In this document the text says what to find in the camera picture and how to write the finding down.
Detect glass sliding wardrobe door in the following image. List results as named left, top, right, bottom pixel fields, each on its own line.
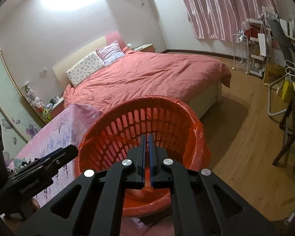
left=0, top=52, right=44, bottom=159

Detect pink floral tablecloth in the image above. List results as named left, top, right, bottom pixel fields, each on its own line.
left=15, top=104, right=103, bottom=207

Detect orange plastic laundry basket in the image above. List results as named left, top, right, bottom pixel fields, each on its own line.
left=78, top=96, right=210, bottom=216

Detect hanging plush toys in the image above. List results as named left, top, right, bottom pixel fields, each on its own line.
left=24, top=84, right=53, bottom=123

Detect pink bedside table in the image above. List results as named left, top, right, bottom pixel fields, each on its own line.
left=50, top=97, right=64, bottom=118

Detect salmon pink duvet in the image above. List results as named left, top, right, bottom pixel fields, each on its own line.
left=63, top=49, right=231, bottom=112

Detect beige pink headboard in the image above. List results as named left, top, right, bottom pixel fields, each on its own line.
left=53, top=31, right=126, bottom=89

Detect white floral pillow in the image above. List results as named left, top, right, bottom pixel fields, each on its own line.
left=66, top=52, right=105, bottom=87

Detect brown paper bag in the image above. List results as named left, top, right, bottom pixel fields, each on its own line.
left=263, top=62, right=286, bottom=86

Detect pink striped pillow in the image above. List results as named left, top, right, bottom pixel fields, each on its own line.
left=96, top=40, right=125, bottom=65

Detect white rolling shelf cart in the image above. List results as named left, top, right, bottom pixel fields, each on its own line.
left=248, top=18, right=271, bottom=78

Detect far bedside table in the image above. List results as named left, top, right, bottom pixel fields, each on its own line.
left=134, top=44, right=156, bottom=53

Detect pink striped curtain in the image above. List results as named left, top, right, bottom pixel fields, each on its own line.
left=183, top=0, right=278, bottom=41

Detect white wire rack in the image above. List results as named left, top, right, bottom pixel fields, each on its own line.
left=232, top=28, right=249, bottom=73

